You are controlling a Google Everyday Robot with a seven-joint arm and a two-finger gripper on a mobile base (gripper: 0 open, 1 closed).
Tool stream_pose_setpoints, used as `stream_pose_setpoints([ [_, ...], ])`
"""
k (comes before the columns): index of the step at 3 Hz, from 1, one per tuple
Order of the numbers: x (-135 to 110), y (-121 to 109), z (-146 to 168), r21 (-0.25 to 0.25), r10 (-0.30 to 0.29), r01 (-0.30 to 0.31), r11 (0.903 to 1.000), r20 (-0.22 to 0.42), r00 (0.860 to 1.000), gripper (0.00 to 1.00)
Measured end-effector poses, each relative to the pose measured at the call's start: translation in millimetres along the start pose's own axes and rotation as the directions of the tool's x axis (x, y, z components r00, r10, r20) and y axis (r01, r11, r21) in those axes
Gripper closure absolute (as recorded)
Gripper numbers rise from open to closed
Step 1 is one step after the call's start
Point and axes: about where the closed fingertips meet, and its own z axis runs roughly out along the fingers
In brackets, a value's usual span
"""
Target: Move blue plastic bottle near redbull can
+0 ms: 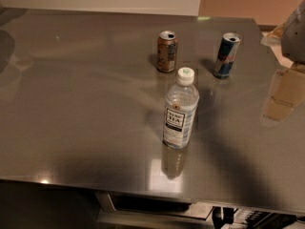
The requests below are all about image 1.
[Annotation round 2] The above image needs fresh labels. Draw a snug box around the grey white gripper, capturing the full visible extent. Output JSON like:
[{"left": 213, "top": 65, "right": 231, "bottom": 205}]
[{"left": 260, "top": 0, "right": 305, "bottom": 127}]

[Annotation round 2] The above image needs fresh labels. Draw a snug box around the clear plastic tea bottle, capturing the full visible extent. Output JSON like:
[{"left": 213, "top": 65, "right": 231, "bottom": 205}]
[{"left": 163, "top": 67, "right": 199, "bottom": 149}]

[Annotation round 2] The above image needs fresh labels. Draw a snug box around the blue silver redbull can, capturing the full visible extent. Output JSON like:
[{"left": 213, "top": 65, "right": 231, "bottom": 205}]
[{"left": 213, "top": 32, "right": 241, "bottom": 79}]

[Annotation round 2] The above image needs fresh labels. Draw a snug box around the brown soda can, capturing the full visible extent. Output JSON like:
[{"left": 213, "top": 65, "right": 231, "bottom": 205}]
[{"left": 157, "top": 31, "right": 178, "bottom": 73}]

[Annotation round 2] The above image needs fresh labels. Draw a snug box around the black equipment under table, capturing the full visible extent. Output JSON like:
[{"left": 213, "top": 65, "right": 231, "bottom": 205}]
[{"left": 212, "top": 207, "right": 305, "bottom": 229}]

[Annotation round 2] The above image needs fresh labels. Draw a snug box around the metal drawer under table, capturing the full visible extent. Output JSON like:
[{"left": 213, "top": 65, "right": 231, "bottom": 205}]
[{"left": 95, "top": 193, "right": 214, "bottom": 229}]

